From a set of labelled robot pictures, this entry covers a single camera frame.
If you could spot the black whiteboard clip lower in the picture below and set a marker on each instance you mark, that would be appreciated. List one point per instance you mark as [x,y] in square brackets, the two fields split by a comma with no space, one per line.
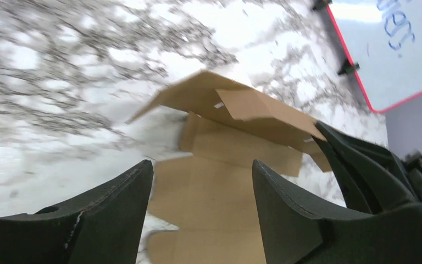
[348,67]

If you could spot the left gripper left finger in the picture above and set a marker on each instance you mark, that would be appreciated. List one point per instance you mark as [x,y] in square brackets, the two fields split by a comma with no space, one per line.
[101,225]

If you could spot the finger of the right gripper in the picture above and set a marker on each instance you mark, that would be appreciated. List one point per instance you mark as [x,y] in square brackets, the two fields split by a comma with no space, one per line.
[372,178]

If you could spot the black whiteboard clip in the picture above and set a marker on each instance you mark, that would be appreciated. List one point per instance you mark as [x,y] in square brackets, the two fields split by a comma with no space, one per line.
[348,67]
[321,4]

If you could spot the pink framed whiteboard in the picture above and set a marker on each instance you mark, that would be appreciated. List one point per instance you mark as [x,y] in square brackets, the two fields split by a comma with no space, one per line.
[384,40]

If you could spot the black whiteboard clip upper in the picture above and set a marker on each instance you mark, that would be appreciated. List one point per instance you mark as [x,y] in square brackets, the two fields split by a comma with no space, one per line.
[321,4]

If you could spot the brown cardboard box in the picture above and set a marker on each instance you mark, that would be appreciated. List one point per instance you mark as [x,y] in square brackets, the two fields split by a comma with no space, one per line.
[209,195]

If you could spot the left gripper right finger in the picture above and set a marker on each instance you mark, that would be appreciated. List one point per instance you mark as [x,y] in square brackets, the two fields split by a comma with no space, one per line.
[299,227]

